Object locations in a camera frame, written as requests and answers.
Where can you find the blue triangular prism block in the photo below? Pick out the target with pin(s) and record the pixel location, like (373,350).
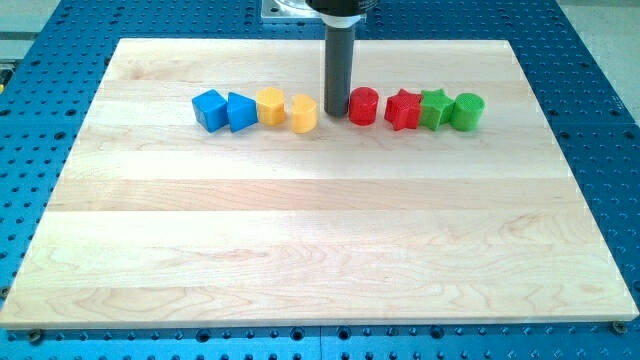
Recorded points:
(242,112)

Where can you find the green cylinder block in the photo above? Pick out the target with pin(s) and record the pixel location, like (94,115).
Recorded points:
(467,111)

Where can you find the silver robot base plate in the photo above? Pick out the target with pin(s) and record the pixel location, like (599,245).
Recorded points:
(275,11)

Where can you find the blue cube block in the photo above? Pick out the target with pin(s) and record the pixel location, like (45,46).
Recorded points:
(210,109)

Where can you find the light wooden board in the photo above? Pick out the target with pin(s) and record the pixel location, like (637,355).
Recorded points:
(155,222)

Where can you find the yellow heart block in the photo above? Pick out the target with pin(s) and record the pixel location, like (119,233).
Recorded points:
(304,113)

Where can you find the red cylinder block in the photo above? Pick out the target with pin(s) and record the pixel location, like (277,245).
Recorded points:
(363,105)

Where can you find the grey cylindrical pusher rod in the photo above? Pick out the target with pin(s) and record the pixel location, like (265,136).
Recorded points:
(339,44)

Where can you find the yellow hexagon block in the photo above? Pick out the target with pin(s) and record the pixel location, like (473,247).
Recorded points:
(270,103)

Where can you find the black robot end effector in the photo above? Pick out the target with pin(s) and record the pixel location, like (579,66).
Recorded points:
(341,13)

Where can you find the red star block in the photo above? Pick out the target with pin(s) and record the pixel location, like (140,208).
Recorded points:
(403,110)

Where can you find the green star block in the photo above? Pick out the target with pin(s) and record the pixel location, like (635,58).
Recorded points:
(436,108)

